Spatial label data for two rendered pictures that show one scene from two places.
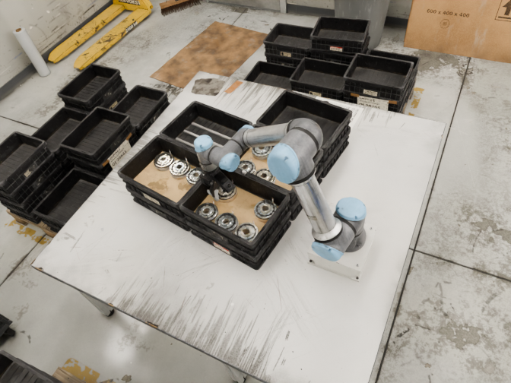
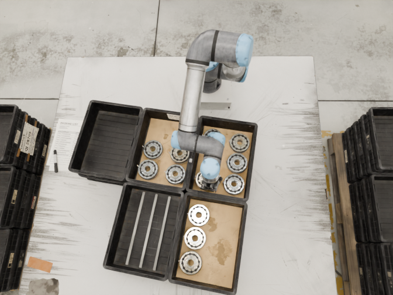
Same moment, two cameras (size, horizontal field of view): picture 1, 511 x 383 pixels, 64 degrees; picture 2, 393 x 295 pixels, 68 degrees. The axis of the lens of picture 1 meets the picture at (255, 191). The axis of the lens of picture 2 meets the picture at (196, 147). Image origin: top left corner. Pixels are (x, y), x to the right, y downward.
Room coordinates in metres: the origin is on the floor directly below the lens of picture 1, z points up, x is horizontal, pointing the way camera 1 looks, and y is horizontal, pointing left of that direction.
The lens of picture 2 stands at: (1.33, 0.42, 2.29)
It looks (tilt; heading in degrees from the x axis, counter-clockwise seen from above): 71 degrees down; 249
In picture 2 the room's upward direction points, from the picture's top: 11 degrees counter-clockwise
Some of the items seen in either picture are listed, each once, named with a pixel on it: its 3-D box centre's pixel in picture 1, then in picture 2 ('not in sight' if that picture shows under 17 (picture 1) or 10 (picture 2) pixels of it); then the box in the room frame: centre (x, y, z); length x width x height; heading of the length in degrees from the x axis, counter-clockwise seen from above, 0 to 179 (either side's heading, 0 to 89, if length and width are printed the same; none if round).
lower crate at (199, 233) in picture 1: (239, 222); not in sight; (1.08, 0.10, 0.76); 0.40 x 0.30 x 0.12; 48
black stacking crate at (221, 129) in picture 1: (207, 137); (147, 229); (1.58, 0.19, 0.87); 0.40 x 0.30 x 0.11; 48
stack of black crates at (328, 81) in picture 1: (321, 91); (3, 198); (2.45, -0.63, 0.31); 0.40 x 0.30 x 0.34; 56
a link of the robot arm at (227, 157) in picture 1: (226, 156); (210, 146); (1.14, 0.09, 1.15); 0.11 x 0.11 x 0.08; 46
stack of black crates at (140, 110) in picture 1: (144, 121); not in sight; (2.47, 0.74, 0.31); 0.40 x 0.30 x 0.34; 146
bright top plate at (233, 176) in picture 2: (206, 211); (234, 184); (1.10, 0.23, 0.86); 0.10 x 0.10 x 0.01
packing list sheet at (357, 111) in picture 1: (331, 112); (69, 144); (1.77, -0.51, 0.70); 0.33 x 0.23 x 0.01; 56
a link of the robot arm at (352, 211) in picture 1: (349, 216); (209, 65); (0.87, -0.35, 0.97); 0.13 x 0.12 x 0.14; 136
